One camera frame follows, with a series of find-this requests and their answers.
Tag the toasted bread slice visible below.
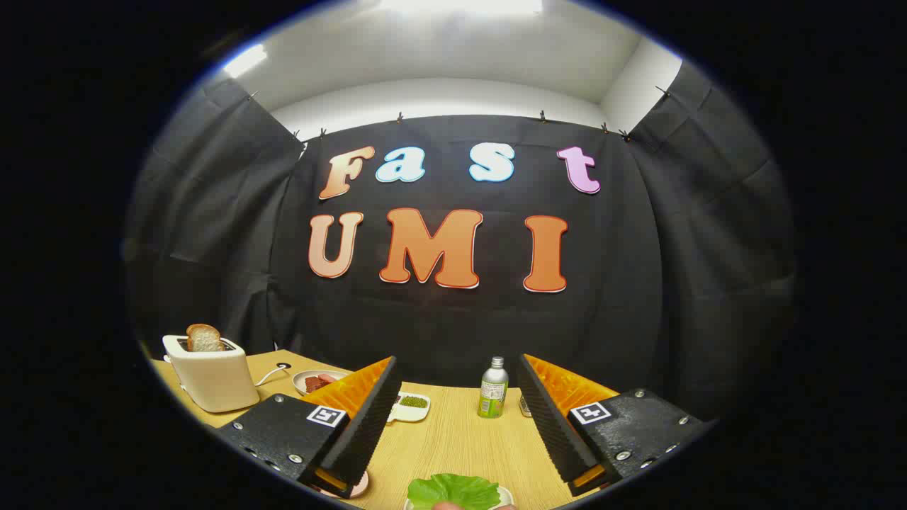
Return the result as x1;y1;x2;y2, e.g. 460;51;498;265
186;324;225;353

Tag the white rectangular plate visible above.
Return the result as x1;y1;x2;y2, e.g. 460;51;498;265
404;485;514;510

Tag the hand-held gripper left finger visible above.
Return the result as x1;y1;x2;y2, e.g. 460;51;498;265
216;356;402;499

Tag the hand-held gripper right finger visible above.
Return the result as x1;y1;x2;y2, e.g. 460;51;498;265
517;353;713;497

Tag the white divided dish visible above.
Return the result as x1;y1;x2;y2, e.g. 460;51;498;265
386;392;431;423

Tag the green label bottle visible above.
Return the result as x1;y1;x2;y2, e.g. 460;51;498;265
478;356;509;419

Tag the round white plate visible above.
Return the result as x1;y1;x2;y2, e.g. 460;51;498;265
293;369;353;396

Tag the white toaster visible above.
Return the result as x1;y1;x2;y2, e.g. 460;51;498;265
162;334;260;414

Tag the ceiling light panel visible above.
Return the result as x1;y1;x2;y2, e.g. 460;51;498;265
222;44;269;79

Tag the pink plate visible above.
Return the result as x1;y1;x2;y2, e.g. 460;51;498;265
312;471;369;499

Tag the green lettuce leaf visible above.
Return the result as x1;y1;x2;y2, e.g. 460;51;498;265
407;473;502;510

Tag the black backdrop cloth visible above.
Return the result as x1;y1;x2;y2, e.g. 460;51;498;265
124;60;798;426

